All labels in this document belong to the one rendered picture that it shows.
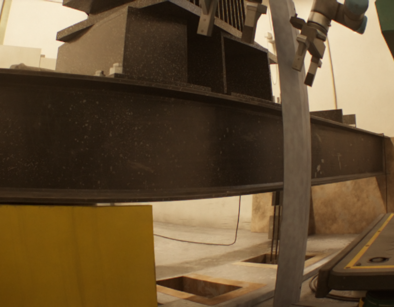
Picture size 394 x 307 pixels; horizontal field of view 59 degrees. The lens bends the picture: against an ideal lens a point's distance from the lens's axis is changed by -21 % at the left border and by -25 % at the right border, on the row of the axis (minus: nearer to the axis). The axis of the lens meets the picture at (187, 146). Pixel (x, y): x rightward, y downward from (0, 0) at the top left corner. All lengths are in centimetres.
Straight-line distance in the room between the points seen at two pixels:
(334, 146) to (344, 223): 110
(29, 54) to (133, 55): 332
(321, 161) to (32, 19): 370
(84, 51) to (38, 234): 58
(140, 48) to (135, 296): 57
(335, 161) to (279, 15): 80
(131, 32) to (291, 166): 56
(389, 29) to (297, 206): 78
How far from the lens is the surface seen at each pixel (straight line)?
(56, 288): 79
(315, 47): 117
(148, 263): 90
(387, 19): 58
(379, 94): 285
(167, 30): 106
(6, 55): 414
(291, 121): 119
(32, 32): 458
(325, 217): 289
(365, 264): 59
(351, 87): 294
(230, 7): 129
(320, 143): 167
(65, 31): 123
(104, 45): 104
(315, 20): 120
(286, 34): 127
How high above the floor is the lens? 47
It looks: 3 degrees up
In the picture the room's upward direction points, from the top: straight up
